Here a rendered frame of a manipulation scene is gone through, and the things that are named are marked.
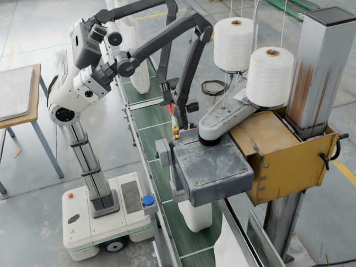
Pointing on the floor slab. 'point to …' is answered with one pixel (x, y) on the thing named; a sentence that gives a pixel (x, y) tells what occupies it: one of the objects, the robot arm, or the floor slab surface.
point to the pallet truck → (295, 7)
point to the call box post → (157, 238)
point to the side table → (32, 116)
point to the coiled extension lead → (215, 91)
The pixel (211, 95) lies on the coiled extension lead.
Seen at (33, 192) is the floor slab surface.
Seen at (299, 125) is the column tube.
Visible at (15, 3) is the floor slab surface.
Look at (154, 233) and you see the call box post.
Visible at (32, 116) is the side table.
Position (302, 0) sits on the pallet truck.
